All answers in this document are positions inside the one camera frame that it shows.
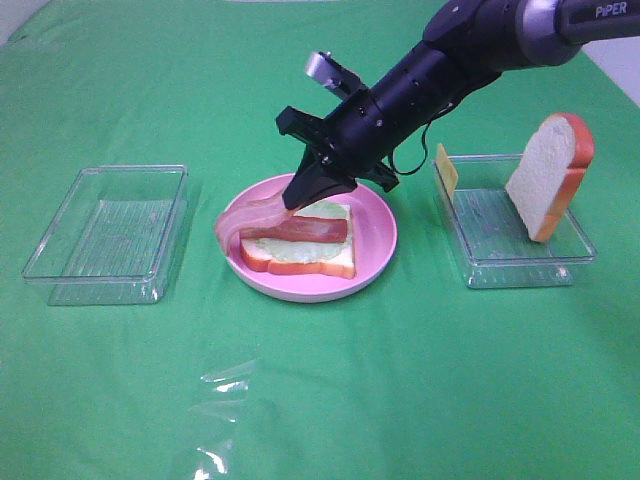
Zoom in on clear plastic container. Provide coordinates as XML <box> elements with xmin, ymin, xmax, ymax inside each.
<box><xmin>22</xmin><ymin>165</ymin><xmax>188</xmax><ymax>306</ymax></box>
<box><xmin>434</xmin><ymin>154</ymin><xmax>596</xmax><ymax>289</ymax></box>

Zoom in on clear right plastic container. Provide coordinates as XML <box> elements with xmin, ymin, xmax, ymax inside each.
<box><xmin>434</xmin><ymin>154</ymin><xmax>596</xmax><ymax>289</ymax></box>

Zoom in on clear left plastic container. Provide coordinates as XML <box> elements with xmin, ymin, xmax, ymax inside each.
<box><xmin>22</xmin><ymin>165</ymin><xmax>188</xmax><ymax>306</ymax></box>

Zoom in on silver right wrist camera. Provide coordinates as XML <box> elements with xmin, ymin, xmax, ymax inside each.
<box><xmin>305</xmin><ymin>51</ymin><xmax>366</xmax><ymax>100</ymax></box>

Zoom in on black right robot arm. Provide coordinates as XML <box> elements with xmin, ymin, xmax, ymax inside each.
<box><xmin>276</xmin><ymin>0</ymin><xmax>639</xmax><ymax>210</ymax></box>

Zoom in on bread slice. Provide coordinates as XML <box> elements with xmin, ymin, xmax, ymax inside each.
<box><xmin>505</xmin><ymin>112</ymin><xmax>595</xmax><ymax>243</ymax></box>
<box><xmin>239</xmin><ymin>202</ymin><xmax>358</xmax><ymax>280</ymax></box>

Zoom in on bacon strip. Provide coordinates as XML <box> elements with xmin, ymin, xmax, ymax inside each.
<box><xmin>240</xmin><ymin>216</ymin><xmax>349</xmax><ymax>243</ymax></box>
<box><xmin>214</xmin><ymin>193</ymin><xmax>295</xmax><ymax>255</ymax></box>

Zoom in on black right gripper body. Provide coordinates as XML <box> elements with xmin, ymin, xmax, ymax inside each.
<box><xmin>276</xmin><ymin>90</ymin><xmax>400</xmax><ymax>192</ymax></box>

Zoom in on pink round plate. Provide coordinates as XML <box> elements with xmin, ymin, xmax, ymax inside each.
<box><xmin>228</xmin><ymin>184</ymin><xmax>398</xmax><ymax>303</ymax></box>

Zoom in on yellow cheese slice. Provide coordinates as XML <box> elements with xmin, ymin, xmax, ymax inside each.
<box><xmin>435</xmin><ymin>144</ymin><xmax>459</xmax><ymax>202</ymax></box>

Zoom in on upright bread slice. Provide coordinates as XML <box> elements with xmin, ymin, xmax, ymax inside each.
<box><xmin>505</xmin><ymin>112</ymin><xmax>595</xmax><ymax>243</ymax></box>

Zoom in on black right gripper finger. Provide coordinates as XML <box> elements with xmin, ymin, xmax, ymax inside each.
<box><xmin>282</xmin><ymin>145</ymin><xmax>357</xmax><ymax>210</ymax></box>

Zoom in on green lettuce leaf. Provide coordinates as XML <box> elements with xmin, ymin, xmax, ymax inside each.
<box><xmin>241</xmin><ymin>200</ymin><xmax>354</xmax><ymax>268</ymax></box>

